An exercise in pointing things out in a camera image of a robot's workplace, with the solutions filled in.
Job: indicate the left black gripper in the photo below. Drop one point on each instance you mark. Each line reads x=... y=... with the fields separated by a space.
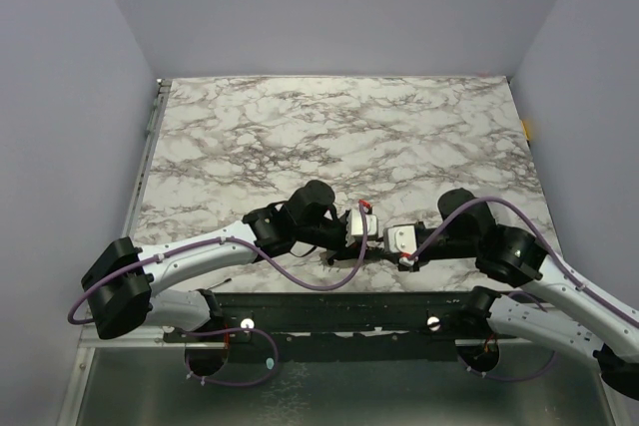
x=344 y=251

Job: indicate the metal keyring with keys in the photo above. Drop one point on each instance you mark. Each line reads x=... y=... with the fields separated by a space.
x=365 y=252

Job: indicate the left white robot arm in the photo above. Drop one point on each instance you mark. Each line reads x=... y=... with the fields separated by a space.
x=129 y=286

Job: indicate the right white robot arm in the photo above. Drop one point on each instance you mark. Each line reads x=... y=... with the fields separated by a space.
x=594 y=326

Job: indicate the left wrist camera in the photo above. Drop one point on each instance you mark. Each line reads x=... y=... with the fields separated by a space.
x=360 y=226

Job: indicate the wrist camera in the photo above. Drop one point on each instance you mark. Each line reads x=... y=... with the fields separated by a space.
x=400 y=239
x=360 y=226

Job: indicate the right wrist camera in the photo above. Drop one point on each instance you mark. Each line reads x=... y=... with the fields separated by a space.
x=400 y=239

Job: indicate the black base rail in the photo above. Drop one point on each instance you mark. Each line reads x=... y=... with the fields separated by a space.
x=345 y=327

